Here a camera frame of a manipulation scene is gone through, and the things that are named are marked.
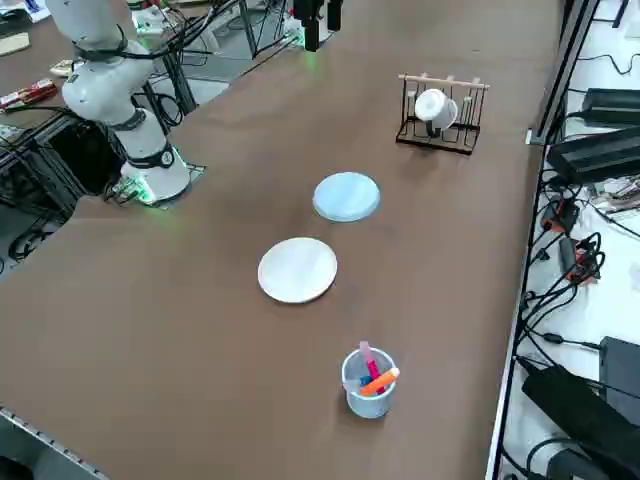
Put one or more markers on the white plate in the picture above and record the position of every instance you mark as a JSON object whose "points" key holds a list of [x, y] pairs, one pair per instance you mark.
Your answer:
{"points": [[297, 270]]}

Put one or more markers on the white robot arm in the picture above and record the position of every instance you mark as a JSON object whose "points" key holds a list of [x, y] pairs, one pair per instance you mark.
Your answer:
{"points": [[100, 95]]}

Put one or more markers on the blue plate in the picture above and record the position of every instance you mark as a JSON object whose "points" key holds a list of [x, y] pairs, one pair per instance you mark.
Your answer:
{"points": [[345, 195]]}

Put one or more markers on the white mug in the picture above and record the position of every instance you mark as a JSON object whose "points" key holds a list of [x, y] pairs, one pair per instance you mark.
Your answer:
{"points": [[432, 107]]}

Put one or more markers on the white power strip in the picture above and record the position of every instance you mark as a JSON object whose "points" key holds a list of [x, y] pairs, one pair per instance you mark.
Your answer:
{"points": [[147, 22]]}

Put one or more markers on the small printed packet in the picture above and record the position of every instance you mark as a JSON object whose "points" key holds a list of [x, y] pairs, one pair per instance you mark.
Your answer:
{"points": [[62, 67]]}

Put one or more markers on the red snack packet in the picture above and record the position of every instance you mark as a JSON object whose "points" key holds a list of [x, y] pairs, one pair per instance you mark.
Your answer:
{"points": [[30, 94]]}

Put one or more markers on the long black power brick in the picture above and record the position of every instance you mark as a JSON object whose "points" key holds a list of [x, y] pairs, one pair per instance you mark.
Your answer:
{"points": [[595, 152]]}

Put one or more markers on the wooden board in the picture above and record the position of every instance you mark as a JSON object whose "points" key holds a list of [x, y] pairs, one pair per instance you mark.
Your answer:
{"points": [[12, 45]]}

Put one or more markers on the red and black adapter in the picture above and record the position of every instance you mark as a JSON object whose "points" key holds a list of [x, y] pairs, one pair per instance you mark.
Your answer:
{"points": [[562, 215], [580, 262]]}

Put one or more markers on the pink marker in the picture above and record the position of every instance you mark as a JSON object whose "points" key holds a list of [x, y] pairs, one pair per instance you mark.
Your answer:
{"points": [[370, 362]]}

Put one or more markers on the blue marker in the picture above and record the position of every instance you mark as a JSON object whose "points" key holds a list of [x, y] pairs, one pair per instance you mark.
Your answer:
{"points": [[365, 381]]}

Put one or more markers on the pale blue pen cup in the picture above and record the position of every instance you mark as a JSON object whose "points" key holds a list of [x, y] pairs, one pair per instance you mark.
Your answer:
{"points": [[370, 405]]}

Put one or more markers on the black box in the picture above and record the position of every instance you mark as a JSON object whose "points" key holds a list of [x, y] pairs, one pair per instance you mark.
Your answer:
{"points": [[622, 370]]}

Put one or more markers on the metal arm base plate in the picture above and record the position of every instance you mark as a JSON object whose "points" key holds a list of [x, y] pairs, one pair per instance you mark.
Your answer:
{"points": [[196, 170]]}

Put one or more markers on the aluminium frame post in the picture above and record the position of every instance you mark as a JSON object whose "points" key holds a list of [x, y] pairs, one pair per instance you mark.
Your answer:
{"points": [[567, 65]]}

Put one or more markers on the black equipment frame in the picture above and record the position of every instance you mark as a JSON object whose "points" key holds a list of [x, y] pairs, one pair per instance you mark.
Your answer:
{"points": [[50, 165]]}

